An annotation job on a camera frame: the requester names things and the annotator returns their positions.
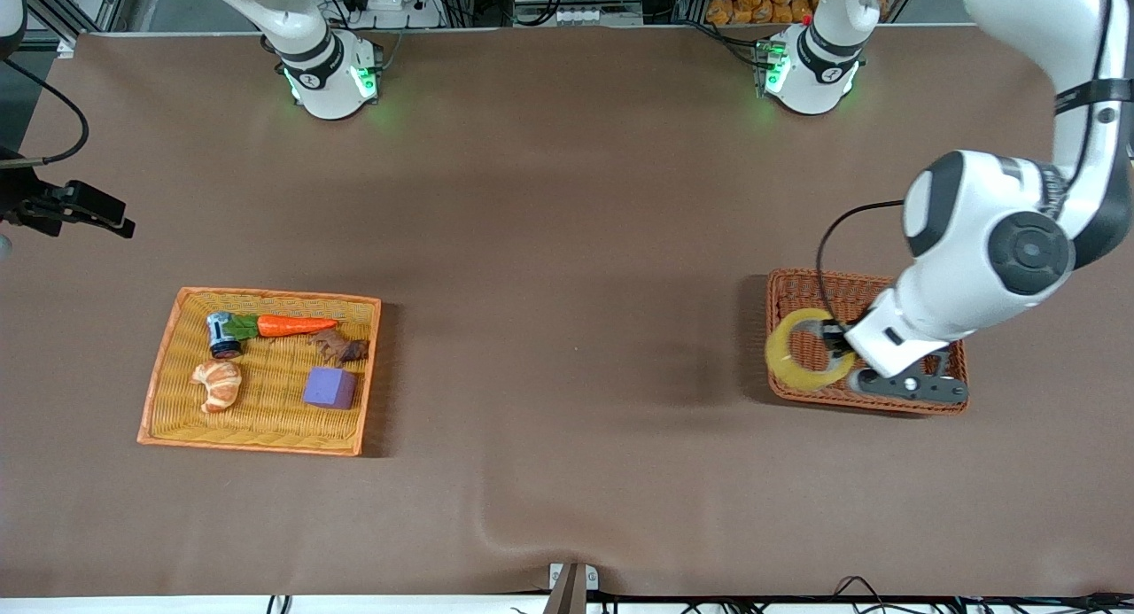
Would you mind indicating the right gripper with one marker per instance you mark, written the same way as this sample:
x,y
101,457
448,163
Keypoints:
x,y
27,199

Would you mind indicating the orange snack packets pile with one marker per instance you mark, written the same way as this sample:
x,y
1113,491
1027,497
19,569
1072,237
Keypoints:
x,y
753,3

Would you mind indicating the toy croissant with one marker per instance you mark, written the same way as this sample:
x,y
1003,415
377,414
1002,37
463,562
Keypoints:
x,y
217,388

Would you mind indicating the silver metal bracket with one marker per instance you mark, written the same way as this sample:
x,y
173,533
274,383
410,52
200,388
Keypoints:
x,y
592,580

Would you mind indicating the brown table cover sheet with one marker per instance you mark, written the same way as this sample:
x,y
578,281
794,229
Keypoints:
x,y
567,198

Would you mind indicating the white power strip black plugs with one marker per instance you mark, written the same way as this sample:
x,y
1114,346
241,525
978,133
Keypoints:
x,y
390,3

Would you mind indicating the yellow wicker tray orange rim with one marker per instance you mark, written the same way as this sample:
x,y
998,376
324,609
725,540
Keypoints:
x,y
266,419

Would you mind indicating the yellow tape roll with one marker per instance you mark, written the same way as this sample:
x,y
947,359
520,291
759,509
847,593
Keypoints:
x,y
784,366

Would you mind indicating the brown wicker basket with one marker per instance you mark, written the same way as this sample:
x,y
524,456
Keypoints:
x,y
788,286

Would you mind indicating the orange toy carrot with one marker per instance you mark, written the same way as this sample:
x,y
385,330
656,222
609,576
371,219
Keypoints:
x,y
292,326

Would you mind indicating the small white power strip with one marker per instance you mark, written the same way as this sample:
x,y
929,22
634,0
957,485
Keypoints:
x,y
580,17

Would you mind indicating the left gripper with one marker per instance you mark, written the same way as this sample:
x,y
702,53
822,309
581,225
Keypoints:
x,y
836,338

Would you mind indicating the slanted aluminium frame bars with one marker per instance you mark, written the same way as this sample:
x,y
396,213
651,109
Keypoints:
x,y
62,7

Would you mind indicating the brown toy lion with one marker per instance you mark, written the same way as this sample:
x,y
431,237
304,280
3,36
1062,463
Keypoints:
x,y
341,348

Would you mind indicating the small blue printed can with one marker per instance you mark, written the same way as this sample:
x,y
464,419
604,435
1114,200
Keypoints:
x,y
221,339

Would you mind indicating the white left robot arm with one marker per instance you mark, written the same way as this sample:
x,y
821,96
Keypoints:
x,y
974,268

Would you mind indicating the purple foam cube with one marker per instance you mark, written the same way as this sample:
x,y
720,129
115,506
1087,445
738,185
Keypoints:
x,y
330,388

